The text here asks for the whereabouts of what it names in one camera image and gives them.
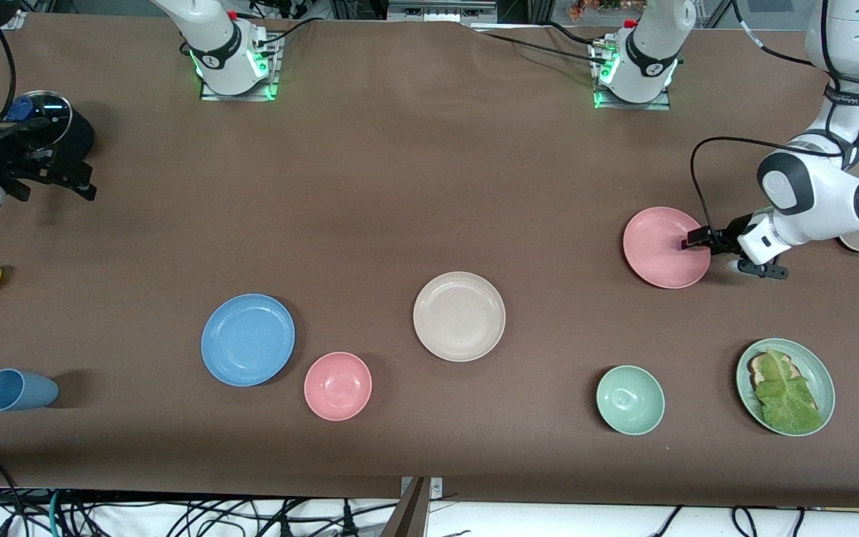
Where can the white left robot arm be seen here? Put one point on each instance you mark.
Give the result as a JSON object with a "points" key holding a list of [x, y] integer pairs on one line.
{"points": [[810, 194]]}

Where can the green lettuce leaf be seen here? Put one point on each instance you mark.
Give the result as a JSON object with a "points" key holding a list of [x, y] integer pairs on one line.
{"points": [[787, 395]]}

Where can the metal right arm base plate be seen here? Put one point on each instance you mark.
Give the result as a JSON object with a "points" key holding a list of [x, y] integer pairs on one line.
{"points": [[269, 74]]}

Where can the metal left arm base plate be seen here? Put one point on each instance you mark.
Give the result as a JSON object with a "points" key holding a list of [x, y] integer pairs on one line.
{"points": [[599, 74]]}

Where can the green plate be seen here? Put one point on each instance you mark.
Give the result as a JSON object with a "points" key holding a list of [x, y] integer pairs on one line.
{"points": [[817, 380]]}

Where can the small green bowl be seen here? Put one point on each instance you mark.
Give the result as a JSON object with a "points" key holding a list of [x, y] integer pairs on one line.
{"points": [[630, 400]]}

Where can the blue plate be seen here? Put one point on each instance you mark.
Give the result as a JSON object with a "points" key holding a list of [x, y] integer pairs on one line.
{"points": [[247, 340]]}

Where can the toasted bread slice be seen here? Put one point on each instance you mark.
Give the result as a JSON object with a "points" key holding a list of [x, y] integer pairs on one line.
{"points": [[756, 365]]}

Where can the beige plate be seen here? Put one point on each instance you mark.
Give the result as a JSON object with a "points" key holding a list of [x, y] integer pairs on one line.
{"points": [[459, 316]]}

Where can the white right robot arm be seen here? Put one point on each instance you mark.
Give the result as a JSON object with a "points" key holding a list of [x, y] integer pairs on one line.
{"points": [[224, 52]]}

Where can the pink plate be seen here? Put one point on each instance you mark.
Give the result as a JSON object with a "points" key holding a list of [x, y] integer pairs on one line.
{"points": [[657, 250]]}

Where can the grey camera stand post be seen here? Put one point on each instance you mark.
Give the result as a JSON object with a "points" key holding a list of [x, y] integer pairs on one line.
{"points": [[411, 514]]}

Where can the small pink bowl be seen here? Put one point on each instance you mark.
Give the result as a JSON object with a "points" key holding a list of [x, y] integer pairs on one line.
{"points": [[338, 386]]}

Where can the blue plastic cup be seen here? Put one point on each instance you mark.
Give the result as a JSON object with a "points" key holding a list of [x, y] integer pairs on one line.
{"points": [[19, 391]]}

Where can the aluminium frame rail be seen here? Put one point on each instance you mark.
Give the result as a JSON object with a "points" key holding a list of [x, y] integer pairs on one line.
{"points": [[3, 41]]}

